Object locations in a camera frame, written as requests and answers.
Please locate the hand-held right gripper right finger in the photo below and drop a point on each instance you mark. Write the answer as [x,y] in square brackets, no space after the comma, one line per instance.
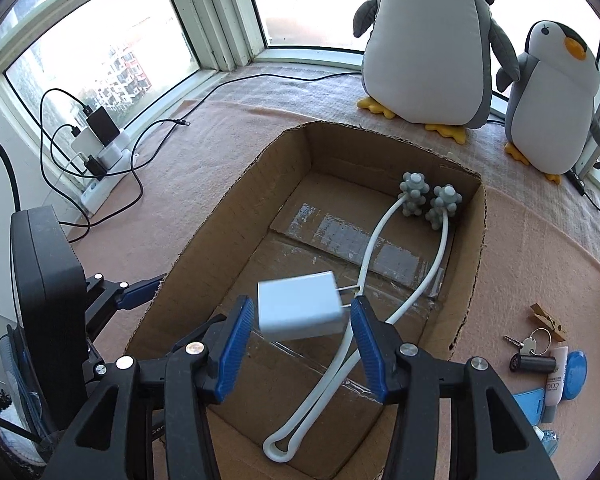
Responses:
[367,350]

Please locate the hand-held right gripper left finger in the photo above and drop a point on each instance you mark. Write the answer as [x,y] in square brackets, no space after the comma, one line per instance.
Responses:
[235,345]

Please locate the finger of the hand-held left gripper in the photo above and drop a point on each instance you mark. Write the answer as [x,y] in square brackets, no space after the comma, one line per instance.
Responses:
[96,367]
[140,292]

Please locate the white charger adapter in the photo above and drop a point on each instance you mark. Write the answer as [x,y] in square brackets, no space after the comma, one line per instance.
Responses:
[300,310]

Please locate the cardboard box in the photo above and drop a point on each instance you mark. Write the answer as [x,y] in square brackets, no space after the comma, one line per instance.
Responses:
[220,240]

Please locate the light blue phone stand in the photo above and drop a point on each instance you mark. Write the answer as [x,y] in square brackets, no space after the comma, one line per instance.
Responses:
[529,407]

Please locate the wooden clothespin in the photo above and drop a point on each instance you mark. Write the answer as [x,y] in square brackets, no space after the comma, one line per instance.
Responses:
[547,321]

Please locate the white cream tube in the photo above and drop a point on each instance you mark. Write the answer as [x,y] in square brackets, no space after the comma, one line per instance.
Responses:
[555,380]

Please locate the blue round lid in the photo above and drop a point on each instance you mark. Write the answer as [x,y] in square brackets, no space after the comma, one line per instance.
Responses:
[576,372]

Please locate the clear plastic container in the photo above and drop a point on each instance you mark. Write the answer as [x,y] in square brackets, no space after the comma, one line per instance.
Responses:
[15,410]

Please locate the white power strip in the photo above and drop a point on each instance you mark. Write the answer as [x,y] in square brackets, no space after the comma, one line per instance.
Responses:
[97,195]

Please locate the small black plug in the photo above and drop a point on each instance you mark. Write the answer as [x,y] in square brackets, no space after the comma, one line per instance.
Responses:
[95,166]

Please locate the pink felt blanket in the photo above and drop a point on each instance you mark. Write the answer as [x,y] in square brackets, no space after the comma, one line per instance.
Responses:
[205,170]

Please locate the white plug-in charger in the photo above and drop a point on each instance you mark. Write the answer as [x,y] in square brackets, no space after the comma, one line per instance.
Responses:
[85,141]

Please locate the white neck massager grey balls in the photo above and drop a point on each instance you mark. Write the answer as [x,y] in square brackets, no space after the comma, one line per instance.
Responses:
[412,192]

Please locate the black charger brick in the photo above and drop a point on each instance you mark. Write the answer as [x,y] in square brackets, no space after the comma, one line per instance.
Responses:
[101,124]

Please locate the small penguin plush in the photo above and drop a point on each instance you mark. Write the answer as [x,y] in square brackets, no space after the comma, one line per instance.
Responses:
[550,105]

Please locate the large penguin plush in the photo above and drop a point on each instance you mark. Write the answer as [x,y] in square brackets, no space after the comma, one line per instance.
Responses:
[430,50]

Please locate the white window frame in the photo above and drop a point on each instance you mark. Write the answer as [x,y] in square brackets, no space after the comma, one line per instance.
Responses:
[220,10]

